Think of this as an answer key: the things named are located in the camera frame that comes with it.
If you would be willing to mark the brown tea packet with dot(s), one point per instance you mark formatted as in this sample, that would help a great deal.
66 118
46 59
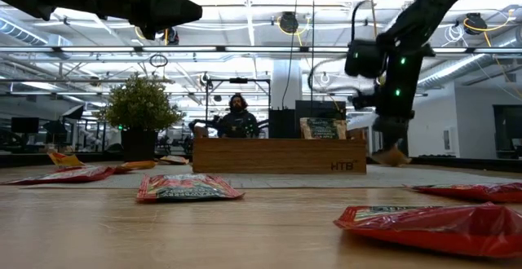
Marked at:
322 128
393 159

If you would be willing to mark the black equipment box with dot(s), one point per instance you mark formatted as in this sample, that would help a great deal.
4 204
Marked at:
281 123

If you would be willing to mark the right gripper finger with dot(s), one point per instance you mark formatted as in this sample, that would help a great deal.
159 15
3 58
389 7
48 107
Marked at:
399 130
384 130

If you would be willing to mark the distant black monitor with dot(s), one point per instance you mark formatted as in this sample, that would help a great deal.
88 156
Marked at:
24 125

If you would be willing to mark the background black robot arm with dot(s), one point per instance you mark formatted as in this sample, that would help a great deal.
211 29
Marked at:
204 125

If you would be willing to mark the black tilted screen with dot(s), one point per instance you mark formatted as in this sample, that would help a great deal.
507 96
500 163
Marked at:
73 112

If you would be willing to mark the green potted plant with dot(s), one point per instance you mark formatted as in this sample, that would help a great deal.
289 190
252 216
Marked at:
138 106

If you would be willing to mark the orange tea packet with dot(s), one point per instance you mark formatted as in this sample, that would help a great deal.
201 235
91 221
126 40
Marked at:
140 165
175 160
65 160

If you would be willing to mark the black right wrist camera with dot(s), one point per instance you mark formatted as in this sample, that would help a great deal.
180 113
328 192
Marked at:
365 59

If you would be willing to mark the grey woven placemat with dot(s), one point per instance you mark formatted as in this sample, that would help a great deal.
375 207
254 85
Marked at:
285 180

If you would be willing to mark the person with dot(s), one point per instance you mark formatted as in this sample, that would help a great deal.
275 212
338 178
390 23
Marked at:
238 124

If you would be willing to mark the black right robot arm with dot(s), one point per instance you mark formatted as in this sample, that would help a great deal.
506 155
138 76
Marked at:
428 8

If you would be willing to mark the black background rig frame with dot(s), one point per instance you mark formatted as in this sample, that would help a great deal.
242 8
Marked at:
238 80

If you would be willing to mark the wooden tea organizer box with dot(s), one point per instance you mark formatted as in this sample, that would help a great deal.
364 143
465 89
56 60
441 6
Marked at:
265 157

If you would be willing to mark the red strawberry tea packet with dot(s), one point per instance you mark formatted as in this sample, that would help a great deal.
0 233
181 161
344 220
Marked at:
187 189
69 176
428 232
122 170
469 192

